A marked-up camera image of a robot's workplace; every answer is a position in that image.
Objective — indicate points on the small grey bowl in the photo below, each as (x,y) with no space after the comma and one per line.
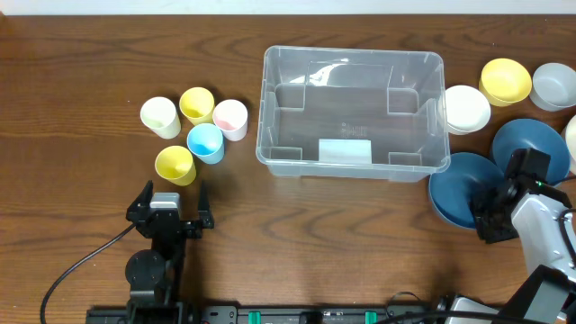
(553,87)

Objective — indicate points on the yellow cup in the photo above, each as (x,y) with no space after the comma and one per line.
(176,165)
(197,104)

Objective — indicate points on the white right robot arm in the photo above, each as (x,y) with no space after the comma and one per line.
(542,218)

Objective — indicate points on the pink cup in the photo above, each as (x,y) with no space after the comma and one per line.
(231,117)

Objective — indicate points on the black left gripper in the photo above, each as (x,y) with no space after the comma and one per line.
(168,220)

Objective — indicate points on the yellow cup front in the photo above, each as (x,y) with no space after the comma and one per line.
(176,165)

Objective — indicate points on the large cream bowl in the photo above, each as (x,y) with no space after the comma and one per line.
(569,135)

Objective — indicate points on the small white bowl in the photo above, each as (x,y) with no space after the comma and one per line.
(467,110)

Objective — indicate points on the large blue bowl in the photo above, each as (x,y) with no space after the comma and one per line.
(531,134)
(451,191)

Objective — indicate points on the yellow cup rear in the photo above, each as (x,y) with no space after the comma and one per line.
(197,104)

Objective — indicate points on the small yellow bowl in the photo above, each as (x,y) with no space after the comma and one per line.
(504,82)

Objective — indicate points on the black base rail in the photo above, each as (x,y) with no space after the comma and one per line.
(242,315)

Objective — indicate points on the light blue cup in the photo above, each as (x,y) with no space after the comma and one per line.
(206,142)

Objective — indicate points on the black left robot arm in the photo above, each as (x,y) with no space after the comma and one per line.
(155,274)

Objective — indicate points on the clear plastic storage bin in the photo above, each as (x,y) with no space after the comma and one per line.
(361,113)

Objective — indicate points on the cream cup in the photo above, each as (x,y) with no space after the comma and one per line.
(159,114)

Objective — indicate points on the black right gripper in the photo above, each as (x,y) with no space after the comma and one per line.
(490,220)

